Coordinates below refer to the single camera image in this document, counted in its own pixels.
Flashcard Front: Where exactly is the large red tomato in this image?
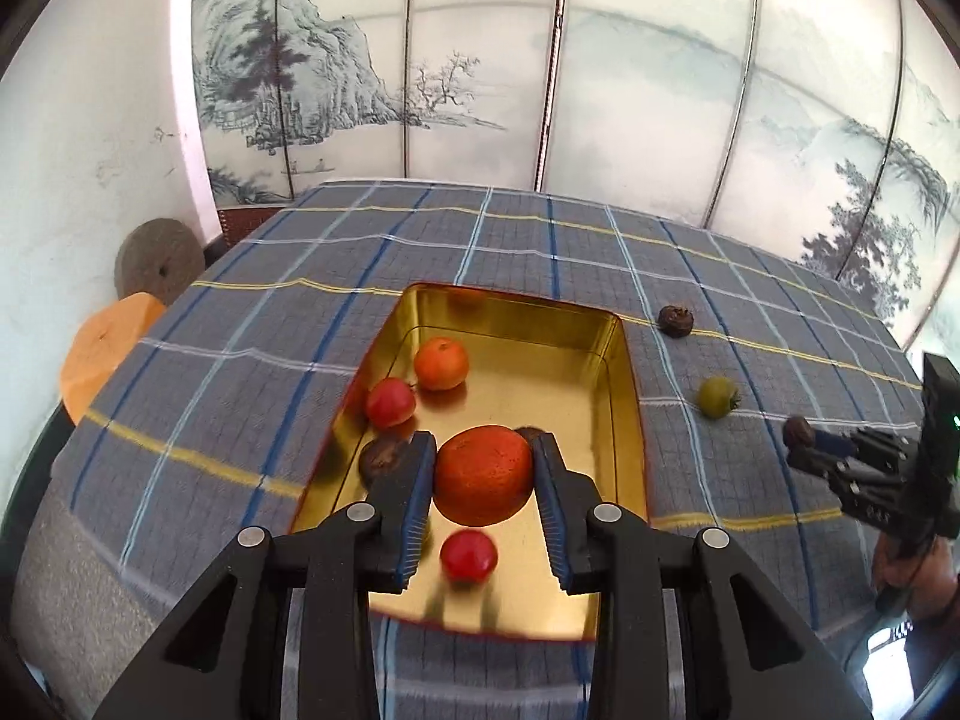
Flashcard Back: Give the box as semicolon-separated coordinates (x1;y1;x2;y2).
439;529;499;583

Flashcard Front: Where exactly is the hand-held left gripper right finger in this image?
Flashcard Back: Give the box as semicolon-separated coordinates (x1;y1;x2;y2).
531;431;875;720

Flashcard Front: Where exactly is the green round fruit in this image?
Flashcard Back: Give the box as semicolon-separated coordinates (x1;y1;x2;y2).
699;377;742;419

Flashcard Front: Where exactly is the large orange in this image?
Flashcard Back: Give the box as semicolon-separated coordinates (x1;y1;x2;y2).
435;425;535;527

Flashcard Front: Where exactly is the grey checked tablecloth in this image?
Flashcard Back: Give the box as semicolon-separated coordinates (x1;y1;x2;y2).
15;180;923;720

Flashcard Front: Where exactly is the small orange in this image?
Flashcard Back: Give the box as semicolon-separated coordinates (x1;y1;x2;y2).
414;337;470;392

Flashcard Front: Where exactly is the person's right hand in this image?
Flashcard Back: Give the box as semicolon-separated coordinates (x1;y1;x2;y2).
874;532;960;623

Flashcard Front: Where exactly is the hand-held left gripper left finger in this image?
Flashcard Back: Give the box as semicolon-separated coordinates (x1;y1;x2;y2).
94;431;440;720

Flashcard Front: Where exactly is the small red tomato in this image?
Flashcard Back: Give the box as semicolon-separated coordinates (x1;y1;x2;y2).
366;378;417;428

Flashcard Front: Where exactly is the orange round cushion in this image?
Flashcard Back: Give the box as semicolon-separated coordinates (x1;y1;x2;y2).
60;292;167;427

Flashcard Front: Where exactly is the large dark brown fruit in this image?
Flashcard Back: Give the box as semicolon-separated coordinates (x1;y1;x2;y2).
358;436;412;488

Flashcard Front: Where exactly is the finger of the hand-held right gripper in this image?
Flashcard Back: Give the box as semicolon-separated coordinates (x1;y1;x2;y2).
787;450;908;533
814;426;912;466

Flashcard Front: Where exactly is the red and gold tin box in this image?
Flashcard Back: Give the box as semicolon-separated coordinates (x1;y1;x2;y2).
289;283;650;642

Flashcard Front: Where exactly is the brown lattice panel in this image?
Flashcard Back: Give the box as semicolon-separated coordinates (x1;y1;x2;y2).
216;202;290;245

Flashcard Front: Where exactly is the painted folding screen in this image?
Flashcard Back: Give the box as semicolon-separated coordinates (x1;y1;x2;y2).
191;0;960;346

